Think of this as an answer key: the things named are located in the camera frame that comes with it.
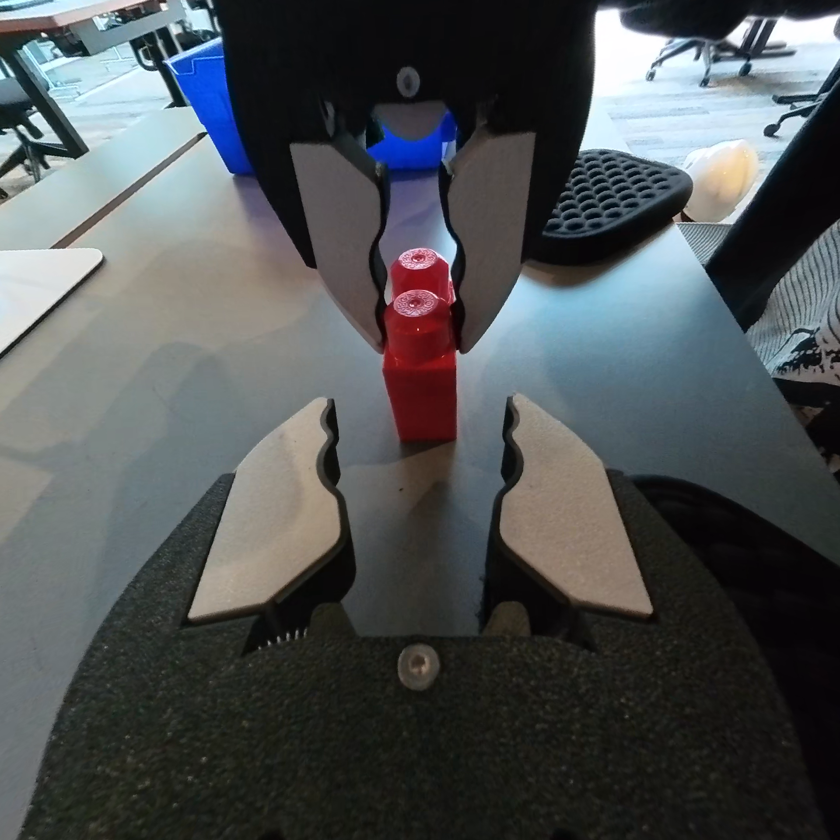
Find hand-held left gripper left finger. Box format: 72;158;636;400
187;397;358;626

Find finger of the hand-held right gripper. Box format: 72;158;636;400
289;129;395;355
440;125;539;355

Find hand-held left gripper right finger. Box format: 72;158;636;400
483;392;655;623

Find blue plastic bin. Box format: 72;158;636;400
168;37;458;178

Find red mega block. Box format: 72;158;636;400
382;246;462;445

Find black perforated rubber pad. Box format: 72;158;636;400
541;147;694;267

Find person's printed top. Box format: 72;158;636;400
749;256;840;476

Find black office chair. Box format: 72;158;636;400
624;0;796;88

